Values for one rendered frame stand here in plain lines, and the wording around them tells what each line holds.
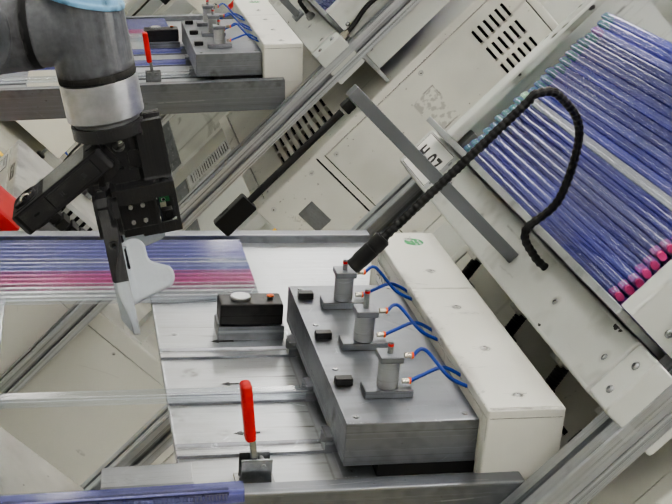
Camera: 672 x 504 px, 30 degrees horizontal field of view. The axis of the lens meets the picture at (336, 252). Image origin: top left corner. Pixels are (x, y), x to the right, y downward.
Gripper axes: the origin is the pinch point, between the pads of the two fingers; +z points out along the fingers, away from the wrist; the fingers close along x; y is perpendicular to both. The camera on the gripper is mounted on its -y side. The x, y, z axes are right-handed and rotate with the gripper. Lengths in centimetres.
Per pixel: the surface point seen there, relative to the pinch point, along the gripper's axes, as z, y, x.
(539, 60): -7, 59, 36
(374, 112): -13.5, 29.8, 6.7
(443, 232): 127, 106, 295
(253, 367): 13.8, 12.1, 7.3
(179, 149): 198, 28, 682
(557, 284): 6.1, 45.2, -3.6
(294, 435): 14.2, 14.1, -8.5
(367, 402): 9.7, 21.5, -12.9
